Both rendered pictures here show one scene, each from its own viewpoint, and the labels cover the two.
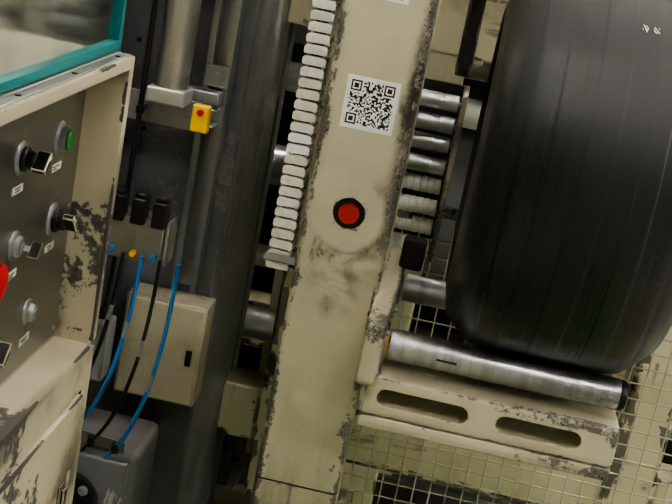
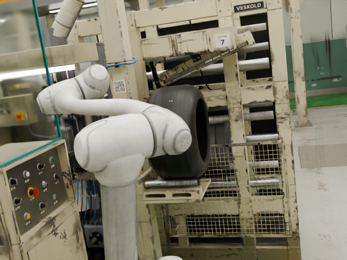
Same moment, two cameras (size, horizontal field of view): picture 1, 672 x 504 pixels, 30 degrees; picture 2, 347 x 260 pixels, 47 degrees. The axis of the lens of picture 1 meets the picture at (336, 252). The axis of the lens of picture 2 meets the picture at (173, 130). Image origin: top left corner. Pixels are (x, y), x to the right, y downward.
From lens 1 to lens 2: 1.01 m
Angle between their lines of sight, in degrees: 13
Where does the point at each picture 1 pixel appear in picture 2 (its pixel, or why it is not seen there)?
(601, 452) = (196, 196)
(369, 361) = (140, 189)
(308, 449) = (141, 212)
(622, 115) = not seen: hidden behind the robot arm
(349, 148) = not seen: hidden behind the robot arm
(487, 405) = (168, 192)
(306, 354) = not seen: hidden behind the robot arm
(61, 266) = (63, 185)
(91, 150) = (62, 160)
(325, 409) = (141, 202)
